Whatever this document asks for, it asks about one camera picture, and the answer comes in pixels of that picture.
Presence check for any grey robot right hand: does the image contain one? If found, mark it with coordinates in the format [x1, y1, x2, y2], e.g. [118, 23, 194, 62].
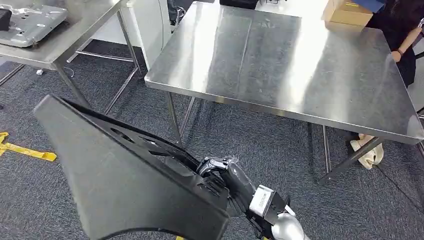
[197, 156, 258, 219]

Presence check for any black plastic car panel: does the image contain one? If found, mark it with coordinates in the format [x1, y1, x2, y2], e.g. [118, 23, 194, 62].
[33, 94, 232, 240]

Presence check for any person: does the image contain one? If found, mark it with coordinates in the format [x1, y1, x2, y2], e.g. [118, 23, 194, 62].
[365, 0, 424, 89]

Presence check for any cardboard box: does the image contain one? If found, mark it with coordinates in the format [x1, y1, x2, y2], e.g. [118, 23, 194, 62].
[322, 0, 375, 33]

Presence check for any white cloth bag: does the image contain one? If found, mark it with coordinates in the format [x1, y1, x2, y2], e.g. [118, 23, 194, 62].
[350, 133, 385, 170]

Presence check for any large steel table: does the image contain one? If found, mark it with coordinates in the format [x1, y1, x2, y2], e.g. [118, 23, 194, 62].
[144, 0, 424, 186]

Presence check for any black case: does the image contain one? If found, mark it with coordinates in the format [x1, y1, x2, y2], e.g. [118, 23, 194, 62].
[219, 0, 260, 10]

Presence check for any white cabinet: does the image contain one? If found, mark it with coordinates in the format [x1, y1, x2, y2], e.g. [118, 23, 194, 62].
[90, 0, 173, 71]

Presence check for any yellow floor tape strip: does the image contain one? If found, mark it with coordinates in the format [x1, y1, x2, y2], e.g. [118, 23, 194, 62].
[0, 132, 58, 163]

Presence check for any steel table with cross braces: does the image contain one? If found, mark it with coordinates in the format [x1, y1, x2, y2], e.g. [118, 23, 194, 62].
[0, 0, 144, 116]

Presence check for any grey stamped metal part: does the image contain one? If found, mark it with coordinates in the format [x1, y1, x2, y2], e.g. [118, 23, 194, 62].
[0, 3, 69, 49]

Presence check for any black block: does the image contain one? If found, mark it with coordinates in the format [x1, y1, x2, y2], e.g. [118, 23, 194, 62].
[0, 8, 13, 32]

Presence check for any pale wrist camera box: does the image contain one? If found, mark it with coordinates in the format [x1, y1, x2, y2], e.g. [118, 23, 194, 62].
[248, 184, 288, 227]

